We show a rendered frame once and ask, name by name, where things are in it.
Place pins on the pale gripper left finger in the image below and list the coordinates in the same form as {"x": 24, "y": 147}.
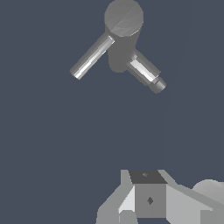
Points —
{"x": 128, "y": 201}

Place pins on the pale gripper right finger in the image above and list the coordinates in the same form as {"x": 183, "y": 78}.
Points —
{"x": 180, "y": 204}

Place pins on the grey faucet body with spout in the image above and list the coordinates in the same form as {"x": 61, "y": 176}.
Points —
{"x": 124, "y": 35}

